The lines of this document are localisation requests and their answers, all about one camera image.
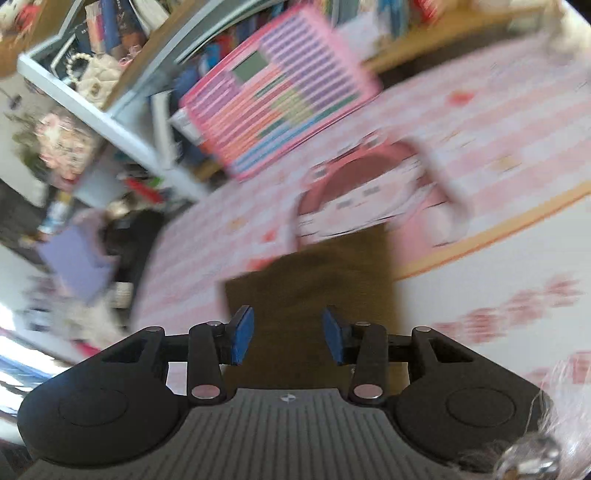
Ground white metal bookshelf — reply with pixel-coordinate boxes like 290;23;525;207
16;0;555;205

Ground white leaning book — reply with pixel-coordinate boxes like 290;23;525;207
151;90;186;168

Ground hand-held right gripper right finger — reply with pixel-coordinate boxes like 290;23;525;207
321;306;479;407

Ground white quilted handbag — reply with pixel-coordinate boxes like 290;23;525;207
65;52;124;110

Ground pink toy learning tablet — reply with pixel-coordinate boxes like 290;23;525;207
179;7;383;182

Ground paper doll decoration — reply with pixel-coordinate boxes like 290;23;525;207
16;113;100;191

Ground brown pants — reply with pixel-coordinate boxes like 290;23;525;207
224;226;400;398

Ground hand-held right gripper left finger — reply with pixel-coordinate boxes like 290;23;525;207
98;305;256;407

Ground pink checked desk mat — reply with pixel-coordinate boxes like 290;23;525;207
131;34;591;444

